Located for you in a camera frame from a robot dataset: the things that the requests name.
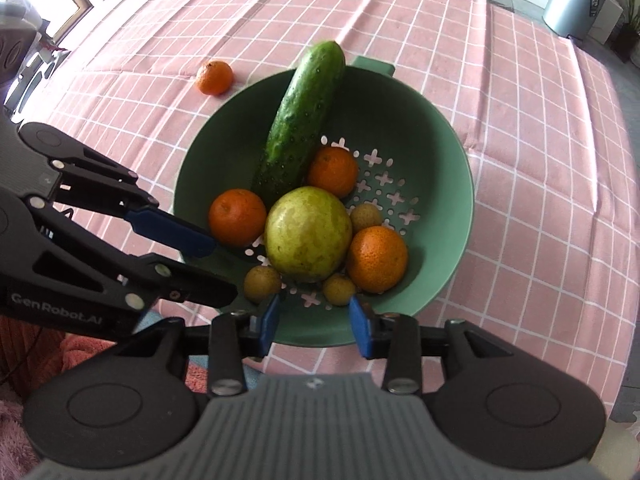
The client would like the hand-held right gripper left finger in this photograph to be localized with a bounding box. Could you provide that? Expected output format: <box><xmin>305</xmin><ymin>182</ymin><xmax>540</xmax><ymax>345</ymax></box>
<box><xmin>112</xmin><ymin>294</ymin><xmax>282</xmax><ymax>395</ymax></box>

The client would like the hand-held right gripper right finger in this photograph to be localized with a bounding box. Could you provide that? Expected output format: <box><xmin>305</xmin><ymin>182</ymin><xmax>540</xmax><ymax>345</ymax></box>
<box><xmin>349</xmin><ymin>294</ymin><xmax>518</xmax><ymax>395</ymax></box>

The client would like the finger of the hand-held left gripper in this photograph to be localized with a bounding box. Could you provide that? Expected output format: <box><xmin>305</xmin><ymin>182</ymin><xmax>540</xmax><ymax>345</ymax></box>
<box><xmin>50</xmin><ymin>145</ymin><xmax>217</xmax><ymax>257</ymax></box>
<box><xmin>30</xmin><ymin>198</ymin><xmax>239</xmax><ymax>311</ymax></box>

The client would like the small brown longan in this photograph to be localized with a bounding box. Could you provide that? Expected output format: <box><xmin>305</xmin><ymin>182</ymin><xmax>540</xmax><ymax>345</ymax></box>
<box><xmin>349</xmin><ymin>202</ymin><xmax>383</xmax><ymax>234</ymax></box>
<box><xmin>243</xmin><ymin>266</ymin><xmax>283</xmax><ymax>304</ymax></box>
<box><xmin>322</xmin><ymin>273</ymin><xmax>357</xmax><ymax>306</ymax></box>

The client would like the orange mandarin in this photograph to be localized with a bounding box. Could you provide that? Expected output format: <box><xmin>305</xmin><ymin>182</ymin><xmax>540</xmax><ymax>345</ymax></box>
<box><xmin>208</xmin><ymin>189</ymin><xmax>267</xmax><ymax>247</ymax></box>
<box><xmin>307</xmin><ymin>146</ymin><xmax>359</xmax><ymax>198</ymax></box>
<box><xmin>346</xmin><ymin>226</ymin><xmax>409</xmax><ymax>294</ymax></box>
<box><xmin>196</xmin><ymin>60</ymin><xmax>234</xmax><ymax>96</ymax></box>

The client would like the large yellow-green mango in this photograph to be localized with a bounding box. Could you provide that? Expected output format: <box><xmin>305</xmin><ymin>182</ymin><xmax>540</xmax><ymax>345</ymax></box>
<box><xmin>264</xmin><ymin>186</ymin><xmax>353</xmax><ymax>283</ymax></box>

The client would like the green cucumber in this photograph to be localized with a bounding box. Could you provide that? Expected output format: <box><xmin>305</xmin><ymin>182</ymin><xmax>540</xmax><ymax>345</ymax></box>
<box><xmin>251</xmin><ymin>40</ymin><xmax>347</xmax><ymax>208</ymax></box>

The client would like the green plastic colander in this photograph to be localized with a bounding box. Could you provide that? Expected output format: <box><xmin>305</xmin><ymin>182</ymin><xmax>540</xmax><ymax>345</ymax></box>
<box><xmin>172</xmin><ymin>55</ymin><xmax>475</xmax><ymax>347</ymax></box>

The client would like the orange-red towel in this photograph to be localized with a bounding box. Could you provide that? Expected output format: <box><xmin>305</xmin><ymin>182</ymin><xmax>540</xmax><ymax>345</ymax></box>
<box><xmin>0</xmin><ymin>305</ymin><xmax>211</xmax><ymax>401</ymax></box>

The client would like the blurry grey object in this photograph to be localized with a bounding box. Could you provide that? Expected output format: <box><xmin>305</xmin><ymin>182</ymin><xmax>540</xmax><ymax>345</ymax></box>
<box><xmin>0</xmin><ymin>0</ymin><xmax>71</xmax><ymax>122</ymax></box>

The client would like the pink fluffy cloth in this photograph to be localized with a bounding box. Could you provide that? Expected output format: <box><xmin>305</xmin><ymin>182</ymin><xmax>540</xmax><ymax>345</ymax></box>
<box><xmin>0</xmin><ymin>395</ymin><xmax>42</xmax><ymax>467</ymax></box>

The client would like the pink checked tablecloth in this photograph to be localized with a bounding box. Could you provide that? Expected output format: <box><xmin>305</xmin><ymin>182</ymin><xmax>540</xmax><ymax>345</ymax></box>
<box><xmin>30</xmin><ymin>0</ymin><xmax>632</xmax><ymax>411</ymax></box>

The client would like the long-leaf plant in black pot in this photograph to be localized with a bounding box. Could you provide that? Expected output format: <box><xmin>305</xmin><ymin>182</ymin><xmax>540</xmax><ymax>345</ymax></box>
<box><xmin>612</xmin><ymin>0</ymin><xmax>640</xmax><ymax>67</ymax></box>

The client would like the thin black cable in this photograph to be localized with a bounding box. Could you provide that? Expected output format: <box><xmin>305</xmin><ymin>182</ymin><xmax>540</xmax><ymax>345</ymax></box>
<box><xmin>0</xmin><ymin>324</ymin><xmax>48</xmax><ymax>388</ymax></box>

